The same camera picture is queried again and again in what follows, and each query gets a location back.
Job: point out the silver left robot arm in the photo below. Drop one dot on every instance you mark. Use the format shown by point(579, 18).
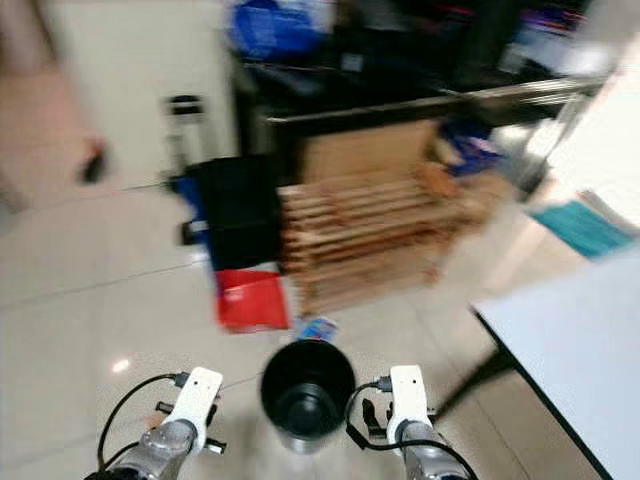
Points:
point(160, 455)

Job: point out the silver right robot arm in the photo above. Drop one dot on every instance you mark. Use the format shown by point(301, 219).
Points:
point(428, 458)

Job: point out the black round rubbish bin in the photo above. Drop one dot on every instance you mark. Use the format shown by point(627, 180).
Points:
point(307, 395)

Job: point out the blue white trash packet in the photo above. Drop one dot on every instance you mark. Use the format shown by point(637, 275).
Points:
point(317, 328)

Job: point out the red bag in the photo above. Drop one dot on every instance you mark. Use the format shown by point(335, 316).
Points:
point(252, 300)

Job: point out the wooden slat pallet stack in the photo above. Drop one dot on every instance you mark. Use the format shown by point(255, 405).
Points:
point(370, 240)

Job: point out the grey folding table black edge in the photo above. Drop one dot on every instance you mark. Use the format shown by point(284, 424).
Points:
point(575, 350)

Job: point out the black bag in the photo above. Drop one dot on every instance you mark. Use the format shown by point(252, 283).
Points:
point(238, 212)

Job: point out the brown cardboard sheet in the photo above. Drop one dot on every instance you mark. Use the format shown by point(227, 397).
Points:
point(365, 150)

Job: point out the teal mat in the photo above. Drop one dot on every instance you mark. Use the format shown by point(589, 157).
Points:
point(585, 228)

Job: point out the small blue packet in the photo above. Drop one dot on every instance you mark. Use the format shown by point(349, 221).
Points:
point(470, 148)

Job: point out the dark metal workbench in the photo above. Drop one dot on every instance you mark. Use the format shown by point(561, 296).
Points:
point(400, 88)

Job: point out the white board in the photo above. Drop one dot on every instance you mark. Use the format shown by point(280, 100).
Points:
point(600, 140)

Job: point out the small black object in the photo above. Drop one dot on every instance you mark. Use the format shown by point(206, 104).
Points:
point(95, 163)

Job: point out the blue plastic bag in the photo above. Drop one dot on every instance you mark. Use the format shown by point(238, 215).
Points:
point(275, 28)

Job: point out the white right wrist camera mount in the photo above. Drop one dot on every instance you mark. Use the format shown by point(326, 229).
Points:
point(410, 390)

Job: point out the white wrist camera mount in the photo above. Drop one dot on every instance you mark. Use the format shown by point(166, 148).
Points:
point(410, 390)
point(200, 390)

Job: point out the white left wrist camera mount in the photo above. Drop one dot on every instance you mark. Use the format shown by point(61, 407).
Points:
point(200, 390)

